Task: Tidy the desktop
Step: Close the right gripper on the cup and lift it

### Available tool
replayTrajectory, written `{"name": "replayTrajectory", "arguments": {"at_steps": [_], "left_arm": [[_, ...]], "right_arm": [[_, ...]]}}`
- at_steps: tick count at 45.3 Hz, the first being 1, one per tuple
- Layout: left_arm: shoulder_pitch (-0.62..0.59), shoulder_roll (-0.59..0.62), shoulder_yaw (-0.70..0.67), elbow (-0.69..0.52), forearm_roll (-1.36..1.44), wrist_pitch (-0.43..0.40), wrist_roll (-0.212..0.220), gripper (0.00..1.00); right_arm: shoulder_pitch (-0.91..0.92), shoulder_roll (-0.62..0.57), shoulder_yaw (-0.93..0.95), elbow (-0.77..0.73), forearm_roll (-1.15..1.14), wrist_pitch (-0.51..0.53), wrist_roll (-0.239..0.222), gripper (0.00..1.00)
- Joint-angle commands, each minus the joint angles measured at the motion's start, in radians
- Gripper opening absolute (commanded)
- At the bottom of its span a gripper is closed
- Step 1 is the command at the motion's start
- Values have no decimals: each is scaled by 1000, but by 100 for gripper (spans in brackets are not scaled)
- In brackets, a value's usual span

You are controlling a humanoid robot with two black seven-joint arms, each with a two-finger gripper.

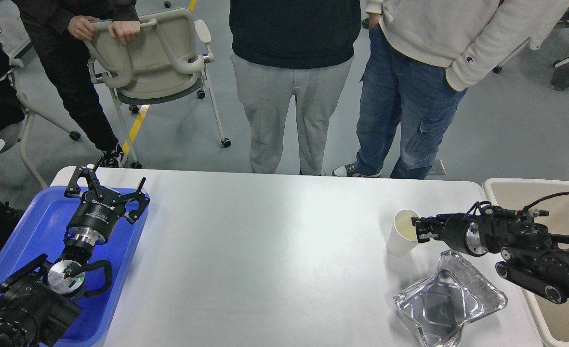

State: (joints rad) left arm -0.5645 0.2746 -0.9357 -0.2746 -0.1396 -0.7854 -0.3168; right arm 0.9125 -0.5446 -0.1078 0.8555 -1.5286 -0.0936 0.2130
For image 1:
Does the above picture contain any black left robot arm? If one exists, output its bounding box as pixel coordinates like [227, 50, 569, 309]
[0, 167, 151, 347]

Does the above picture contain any blue plastic tray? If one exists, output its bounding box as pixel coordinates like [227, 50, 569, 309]
[0, 186, 148, 347]

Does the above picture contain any beige rolling office chair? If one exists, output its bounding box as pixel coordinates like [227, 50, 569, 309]
[83, 8, 232, 169]

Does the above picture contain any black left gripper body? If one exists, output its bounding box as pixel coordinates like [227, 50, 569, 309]
[66, 190, 125, 245]

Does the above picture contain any person in cream hoodie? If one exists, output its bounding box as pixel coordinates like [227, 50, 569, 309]
[332, 0, 562, 179]

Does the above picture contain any crumpled aluminium foil tray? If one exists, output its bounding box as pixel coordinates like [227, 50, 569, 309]
[394, 250, 508, 347]

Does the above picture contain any person in dark clothes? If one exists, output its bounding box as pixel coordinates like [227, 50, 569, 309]
[15, 0, 140, 168]

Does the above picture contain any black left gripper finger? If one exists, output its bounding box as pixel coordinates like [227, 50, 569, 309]
[64, 167, 103, 199]
[118, 177, 150, 225]

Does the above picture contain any grey chair at left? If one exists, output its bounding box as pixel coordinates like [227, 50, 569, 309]
[8, 38, 81, 189]

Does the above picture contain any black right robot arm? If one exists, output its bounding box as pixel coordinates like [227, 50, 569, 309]
[410, 200, 569, 305]

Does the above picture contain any white paper cup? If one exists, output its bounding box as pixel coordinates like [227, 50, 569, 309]
[386, 209, 420, 257]

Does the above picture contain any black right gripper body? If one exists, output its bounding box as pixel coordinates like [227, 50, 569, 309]
[436, 213, 488, 257]

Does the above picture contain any chair at top right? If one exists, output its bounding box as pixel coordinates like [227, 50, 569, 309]
[492, 14, 569, 74]

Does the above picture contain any person in black sweater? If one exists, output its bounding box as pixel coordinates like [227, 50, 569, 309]
[229, 0, 361, 175]

